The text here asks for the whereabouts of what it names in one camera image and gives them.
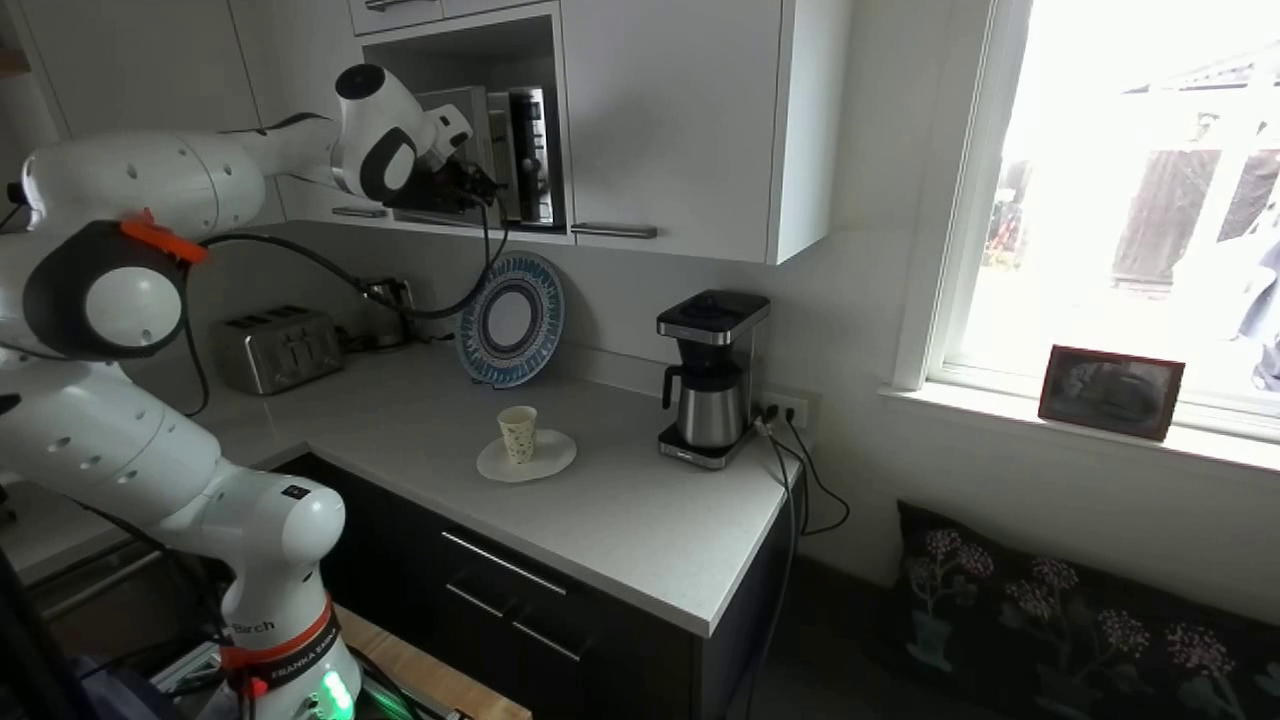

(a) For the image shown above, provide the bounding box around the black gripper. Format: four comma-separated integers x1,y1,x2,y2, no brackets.
395,149,512,220

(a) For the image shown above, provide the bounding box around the stainless steel microwave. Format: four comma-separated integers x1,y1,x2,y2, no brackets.
421,81,564,232

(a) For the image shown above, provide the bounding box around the blue patterned decorative plate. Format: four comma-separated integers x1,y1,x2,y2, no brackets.
453,251,571,393

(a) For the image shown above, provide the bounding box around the small metal kettle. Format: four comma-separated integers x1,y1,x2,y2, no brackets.
351,270,414,353

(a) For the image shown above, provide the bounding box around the dotted paper cup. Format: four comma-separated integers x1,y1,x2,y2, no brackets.
495,402,544,470

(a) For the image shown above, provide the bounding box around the silver toaster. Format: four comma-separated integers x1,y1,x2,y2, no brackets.
215,302,347,398

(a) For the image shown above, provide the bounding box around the white saucer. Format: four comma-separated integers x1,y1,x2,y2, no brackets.
471,422,581,489

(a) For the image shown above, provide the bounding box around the black steel coffee maker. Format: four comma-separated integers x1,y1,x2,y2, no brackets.
651,289,770,470

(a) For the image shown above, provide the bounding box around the dark base cabinet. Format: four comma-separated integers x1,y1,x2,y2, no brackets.
272,452,802,720

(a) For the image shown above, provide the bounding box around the wooden board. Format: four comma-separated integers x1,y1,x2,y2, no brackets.
330,603,537,720

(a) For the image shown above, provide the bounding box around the white framed window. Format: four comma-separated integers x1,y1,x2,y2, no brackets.
886,0,1280,477

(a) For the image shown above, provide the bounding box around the dark floral cushion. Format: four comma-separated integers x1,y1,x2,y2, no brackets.
886,495,1280,720

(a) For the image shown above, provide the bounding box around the white wall cabinet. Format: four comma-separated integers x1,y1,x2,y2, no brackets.
225,0,402,232
347,0,851,266

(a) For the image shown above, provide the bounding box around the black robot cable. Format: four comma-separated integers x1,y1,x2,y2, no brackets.
176,191,514,420

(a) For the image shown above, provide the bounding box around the long steel drawer handle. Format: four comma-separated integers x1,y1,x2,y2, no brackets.
441,526,571,598

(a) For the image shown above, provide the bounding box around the white wall power outlet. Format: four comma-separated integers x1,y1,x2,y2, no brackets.
750,386,817,431

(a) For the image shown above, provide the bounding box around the short steel drawer handle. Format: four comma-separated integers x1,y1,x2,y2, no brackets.
506,617,584,669
442,581,506,621

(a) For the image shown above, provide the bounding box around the black appliance power cable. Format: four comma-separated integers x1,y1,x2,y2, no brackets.
755,402,854,541

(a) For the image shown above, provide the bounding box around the dark picture frame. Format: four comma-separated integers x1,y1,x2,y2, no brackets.
1036,340,1187,442

